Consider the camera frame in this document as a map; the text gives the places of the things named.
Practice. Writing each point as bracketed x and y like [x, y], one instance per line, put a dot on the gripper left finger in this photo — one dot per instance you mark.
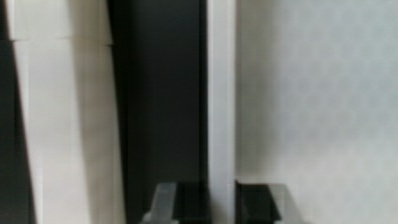
[179, 206]

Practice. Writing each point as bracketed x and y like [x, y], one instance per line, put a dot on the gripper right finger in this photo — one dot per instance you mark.
[265, 205]

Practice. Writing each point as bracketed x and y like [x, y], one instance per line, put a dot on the white desk top tray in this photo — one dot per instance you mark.
[302, 108]

